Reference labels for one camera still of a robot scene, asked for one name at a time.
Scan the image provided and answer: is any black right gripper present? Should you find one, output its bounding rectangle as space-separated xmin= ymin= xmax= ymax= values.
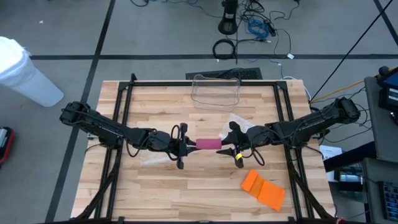
xmin=216 ymin=121 xmax=274 ymax=169

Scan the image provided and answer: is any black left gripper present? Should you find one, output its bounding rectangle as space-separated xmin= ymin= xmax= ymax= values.
xmin=149 ymin=123 xmax=197 ymax=170

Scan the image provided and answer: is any pink bandage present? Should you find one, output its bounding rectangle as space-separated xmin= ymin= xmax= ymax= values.
xmin=195 ymin=138 xmax=223 ymax=151

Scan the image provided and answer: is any clear plastic bag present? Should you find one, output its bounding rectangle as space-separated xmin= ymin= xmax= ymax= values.
xmin=219 ymin=113 xmax=257 ymax=141

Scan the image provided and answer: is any orange bandage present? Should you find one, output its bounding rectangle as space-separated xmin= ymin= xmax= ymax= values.
xmin=241 ymin=169 xmax=286 ymax=212

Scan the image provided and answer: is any clear bag with white label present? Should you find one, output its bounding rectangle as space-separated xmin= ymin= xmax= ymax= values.
xmin=140 ymin=149 xmax=177 ymax=166

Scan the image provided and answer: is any clear plastic container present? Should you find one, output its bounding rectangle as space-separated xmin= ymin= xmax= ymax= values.
xmin=190 ymin=73 xmax=242 ymax=113

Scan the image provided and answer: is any black keyboard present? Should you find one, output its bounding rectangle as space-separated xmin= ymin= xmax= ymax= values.
xmin=185 ymin=67 xmax=264 ymax=80

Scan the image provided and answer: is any white paper sheet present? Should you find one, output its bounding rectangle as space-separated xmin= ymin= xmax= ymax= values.
xmin=319 ymin=144 xmax=344 ymax=183

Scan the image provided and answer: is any black floor stand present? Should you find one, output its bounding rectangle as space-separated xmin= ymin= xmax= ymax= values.
xmin=217 ymin=0 xmax=239 ymax=35

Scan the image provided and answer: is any dark blue panel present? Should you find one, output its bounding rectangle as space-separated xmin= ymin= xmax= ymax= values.
xmin=323 ymin=141 xmax=377 ymax=172

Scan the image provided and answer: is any black and silver device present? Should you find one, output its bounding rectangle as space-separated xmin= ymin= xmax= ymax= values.
xmin=334 ymin=164 xmax=365 ymax=192

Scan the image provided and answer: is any grey cabinet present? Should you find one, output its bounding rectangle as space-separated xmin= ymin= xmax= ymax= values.
xmin=363 ymin=76 xmax=398 ymax=164
xmin=362 ymin=157 xmax=398 ymax=224

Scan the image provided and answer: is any black slanted pole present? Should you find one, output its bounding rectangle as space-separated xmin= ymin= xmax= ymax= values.
xmin=310 ymin=0 xmax=395 ymax=102

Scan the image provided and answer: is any black device with blue screen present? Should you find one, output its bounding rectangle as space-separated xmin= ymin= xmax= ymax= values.
xmin=377 ymin=65 xmax=398 ymax=114

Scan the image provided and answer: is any black keypad device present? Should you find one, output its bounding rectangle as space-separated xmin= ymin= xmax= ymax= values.
xmin=379 ymin=180 xmax=398 ymax=222

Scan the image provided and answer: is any white trash bin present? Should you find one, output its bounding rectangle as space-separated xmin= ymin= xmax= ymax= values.
xmin=0 ymin=36 xmax=65 ymax=108

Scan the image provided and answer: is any red and black case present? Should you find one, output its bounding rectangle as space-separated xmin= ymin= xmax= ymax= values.
xmin=0 ymin=126 xmax=15 ymax=166

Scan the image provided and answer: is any black coiled cable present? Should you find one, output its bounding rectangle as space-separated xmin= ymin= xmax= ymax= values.
xmin=212 ymin=38 xmax=238 ymax=60

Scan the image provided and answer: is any blue coiled cable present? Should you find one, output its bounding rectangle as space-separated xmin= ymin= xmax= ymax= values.
xmin=247 ymin=18 xmax=271 ymax=40

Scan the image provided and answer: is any yellow floor cable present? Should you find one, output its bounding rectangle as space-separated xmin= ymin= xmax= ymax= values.
xmin=309 ymin=67 xmax=398 ymax=104

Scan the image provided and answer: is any black cable tangle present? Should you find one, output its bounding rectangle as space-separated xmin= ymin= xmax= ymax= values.
xmin=239 ymin=0 xmax=301 ymax=60

